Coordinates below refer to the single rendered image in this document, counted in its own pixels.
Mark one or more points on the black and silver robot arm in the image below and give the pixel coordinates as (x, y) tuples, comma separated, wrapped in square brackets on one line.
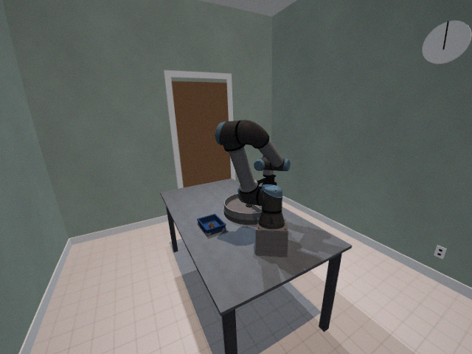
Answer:
[(234, 135)]

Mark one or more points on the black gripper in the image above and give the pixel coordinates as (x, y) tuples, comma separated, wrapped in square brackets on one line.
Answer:
[(269, 180)]

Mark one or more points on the blue open crate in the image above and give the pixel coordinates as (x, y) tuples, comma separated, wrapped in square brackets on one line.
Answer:
[(203, 222)]

